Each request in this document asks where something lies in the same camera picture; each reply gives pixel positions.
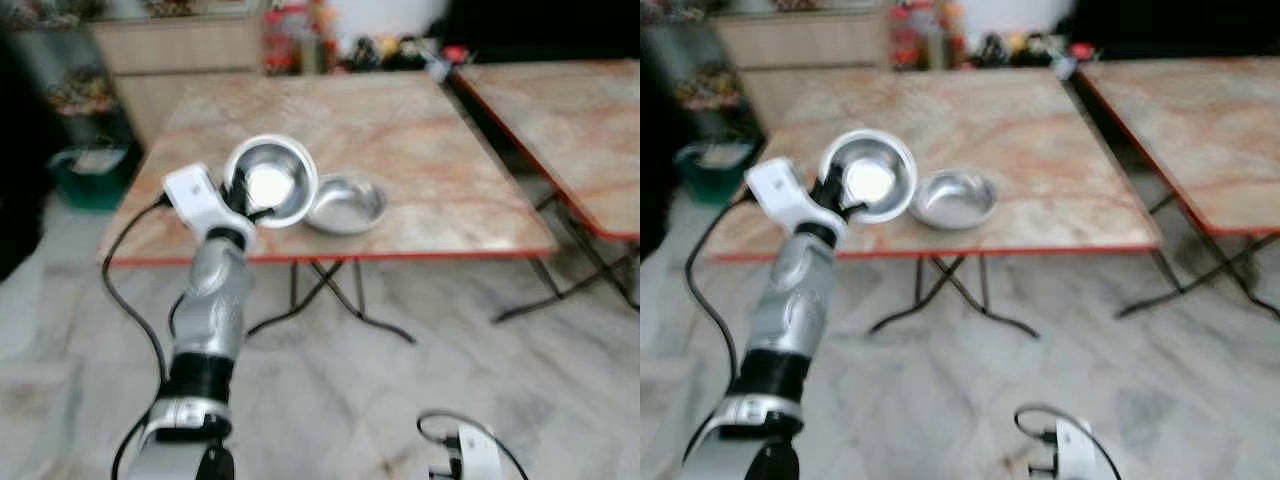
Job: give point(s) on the deep steel bowl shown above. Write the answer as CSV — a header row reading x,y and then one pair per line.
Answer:
x,y
280,175
880,165

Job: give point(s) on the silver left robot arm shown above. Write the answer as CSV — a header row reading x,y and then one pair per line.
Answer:
x,y
795,295
215,300

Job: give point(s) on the shallow steel bowl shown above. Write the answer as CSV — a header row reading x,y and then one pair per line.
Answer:
x,y
958,200
350,205

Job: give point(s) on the green plastic bin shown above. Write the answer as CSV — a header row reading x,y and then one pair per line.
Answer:
x,y
90,180
712,172

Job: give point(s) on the light wooden cabinet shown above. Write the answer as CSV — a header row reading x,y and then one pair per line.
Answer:
x,y
800,55
180,60

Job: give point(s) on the red flower decoration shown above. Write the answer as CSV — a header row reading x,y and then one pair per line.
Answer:
x,y
295,35
925,32

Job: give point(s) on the marble top folding table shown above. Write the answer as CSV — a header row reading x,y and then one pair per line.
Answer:
x,y
1200,130
1040,150
570,130
420,160

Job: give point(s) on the dark figurines row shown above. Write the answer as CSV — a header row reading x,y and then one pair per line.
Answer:
x,y
385,52
1015,48

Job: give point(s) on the small red object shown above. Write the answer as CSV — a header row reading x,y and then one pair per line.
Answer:
x,y
455,54
1082,50

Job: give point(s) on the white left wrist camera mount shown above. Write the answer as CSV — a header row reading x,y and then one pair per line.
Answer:
x,y
778,188
195,195

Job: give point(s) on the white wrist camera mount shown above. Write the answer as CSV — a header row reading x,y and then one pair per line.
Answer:
x,y
195,195
1075,450
478,455
778,188

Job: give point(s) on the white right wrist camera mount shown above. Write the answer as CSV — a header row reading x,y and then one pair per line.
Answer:
x,y
478,455
1075,450

